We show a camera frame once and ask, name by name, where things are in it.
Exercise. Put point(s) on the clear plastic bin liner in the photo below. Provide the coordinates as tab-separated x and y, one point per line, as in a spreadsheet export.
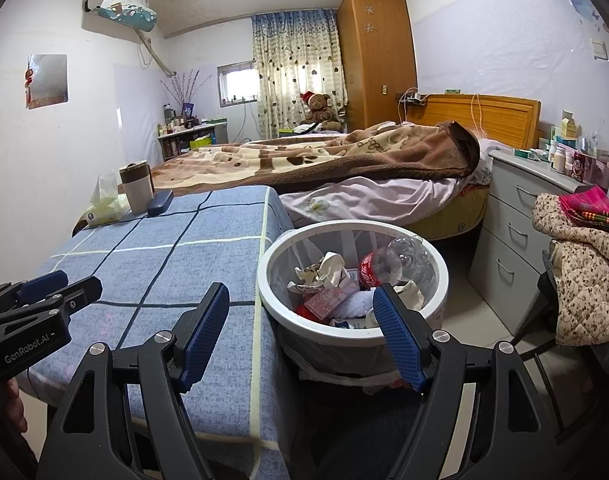
314	245

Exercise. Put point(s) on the yellow mattress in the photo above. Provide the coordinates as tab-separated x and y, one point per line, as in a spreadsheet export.
459	215

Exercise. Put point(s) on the group of medicine boxes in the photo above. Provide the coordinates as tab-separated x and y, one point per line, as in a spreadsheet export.
559	152

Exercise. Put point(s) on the white round trash bin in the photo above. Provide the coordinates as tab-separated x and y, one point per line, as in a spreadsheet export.
272	305

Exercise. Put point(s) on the black chair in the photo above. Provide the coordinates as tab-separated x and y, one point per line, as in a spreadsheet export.
539	320

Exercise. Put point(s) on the red cartoon face box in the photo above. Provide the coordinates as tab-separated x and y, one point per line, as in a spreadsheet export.
587	167

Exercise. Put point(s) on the red and white packet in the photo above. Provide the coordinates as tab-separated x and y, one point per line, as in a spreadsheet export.
327	302

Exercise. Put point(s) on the pillow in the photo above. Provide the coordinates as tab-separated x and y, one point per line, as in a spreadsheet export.
489	160

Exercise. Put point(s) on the green box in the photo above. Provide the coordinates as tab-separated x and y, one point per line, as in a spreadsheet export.
200	143

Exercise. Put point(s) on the brown teddy bear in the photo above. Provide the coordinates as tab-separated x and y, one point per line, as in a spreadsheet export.
320	110

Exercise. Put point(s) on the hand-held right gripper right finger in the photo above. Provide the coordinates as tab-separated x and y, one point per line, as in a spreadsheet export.
397	335

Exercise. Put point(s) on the person's left hand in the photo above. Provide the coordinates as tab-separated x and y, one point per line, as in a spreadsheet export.
15	405

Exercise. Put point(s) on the pale pink bed sheet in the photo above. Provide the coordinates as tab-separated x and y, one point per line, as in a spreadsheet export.
374	200

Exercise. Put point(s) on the pink striped cloth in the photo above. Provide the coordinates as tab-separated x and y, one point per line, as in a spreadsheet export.
592	207

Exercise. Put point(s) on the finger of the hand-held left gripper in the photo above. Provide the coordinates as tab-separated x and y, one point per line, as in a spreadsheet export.
79	292
42	284

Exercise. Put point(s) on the dark blue glasses case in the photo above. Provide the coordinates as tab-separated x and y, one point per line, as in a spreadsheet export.
160	202

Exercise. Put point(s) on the cluttered desk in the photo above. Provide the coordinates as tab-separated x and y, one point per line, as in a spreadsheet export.
192	132

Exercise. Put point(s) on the heart patterned curtain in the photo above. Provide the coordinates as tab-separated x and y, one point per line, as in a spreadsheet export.
294	65

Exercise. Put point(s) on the square wall mirror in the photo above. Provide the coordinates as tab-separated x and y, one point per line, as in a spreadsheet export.
49	80

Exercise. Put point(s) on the small window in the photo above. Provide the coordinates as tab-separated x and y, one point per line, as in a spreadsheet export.
237	85

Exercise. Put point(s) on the air conditioner with printed cover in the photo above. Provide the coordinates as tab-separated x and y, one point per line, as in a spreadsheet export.
122	7

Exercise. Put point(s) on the clear bottle with red label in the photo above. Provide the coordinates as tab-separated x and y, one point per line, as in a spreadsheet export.
392	262

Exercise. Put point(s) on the beige and brown thermos cup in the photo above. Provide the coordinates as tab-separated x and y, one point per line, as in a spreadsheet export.
136	190

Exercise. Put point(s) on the power strip with plugs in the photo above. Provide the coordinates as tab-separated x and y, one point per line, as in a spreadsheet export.
413	99

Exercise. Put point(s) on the wooden bed headboard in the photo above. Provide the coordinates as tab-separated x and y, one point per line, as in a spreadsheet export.
504	117

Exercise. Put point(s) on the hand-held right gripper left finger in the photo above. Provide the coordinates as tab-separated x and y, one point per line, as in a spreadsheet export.
204	340

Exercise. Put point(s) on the wrapped air conditioner pipe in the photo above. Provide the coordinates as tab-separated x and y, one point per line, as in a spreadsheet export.
157	57

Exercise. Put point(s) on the grey nightstand with drawers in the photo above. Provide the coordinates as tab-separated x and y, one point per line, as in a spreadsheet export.
504	240

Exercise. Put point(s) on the wooden wardrobe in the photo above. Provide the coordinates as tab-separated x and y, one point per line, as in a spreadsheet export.
377	60

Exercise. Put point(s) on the floral quilted jacket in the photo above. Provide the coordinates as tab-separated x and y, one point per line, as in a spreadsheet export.
584	280

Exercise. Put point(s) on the dried branches in vase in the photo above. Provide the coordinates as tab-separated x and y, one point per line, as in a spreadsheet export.
187	92

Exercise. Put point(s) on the brown patterned blanket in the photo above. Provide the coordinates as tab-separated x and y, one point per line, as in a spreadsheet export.
309	160

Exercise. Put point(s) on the blue checked tablecloth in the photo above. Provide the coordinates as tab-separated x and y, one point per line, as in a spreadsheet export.
184	260

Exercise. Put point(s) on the white wall switch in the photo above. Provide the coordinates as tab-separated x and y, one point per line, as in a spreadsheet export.
599	50

